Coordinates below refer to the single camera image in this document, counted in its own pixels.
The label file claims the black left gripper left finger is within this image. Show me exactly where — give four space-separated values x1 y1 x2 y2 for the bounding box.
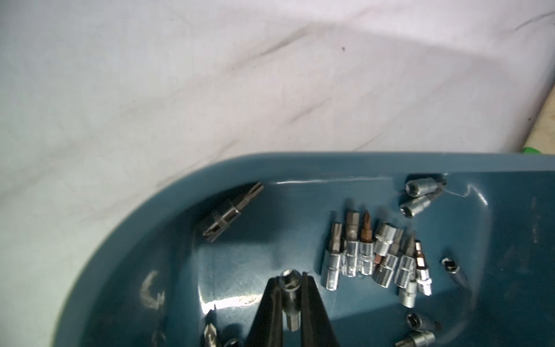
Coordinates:
244 277 283 347

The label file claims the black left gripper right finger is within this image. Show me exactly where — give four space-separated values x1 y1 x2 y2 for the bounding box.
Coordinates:
301 273 340 347

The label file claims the dark teal plastic storage box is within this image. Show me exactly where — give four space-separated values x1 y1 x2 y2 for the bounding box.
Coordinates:
51 151 555 347

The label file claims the green Chuba cassava chips bag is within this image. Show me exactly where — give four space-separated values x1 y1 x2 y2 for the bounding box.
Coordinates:
521 84 555 155

